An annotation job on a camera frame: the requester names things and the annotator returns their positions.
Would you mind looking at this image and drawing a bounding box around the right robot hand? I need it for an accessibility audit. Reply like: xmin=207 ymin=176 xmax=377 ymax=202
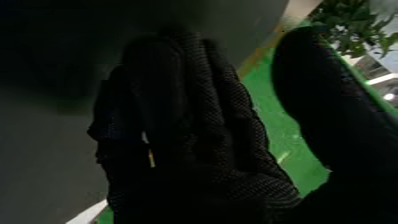
xmin=88 ymin=25 xmax=398 ymax=224

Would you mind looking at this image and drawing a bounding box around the green leafy plant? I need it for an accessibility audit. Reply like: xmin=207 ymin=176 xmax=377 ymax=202
xmin=308 ymin=0 xmax=398 ymax=59

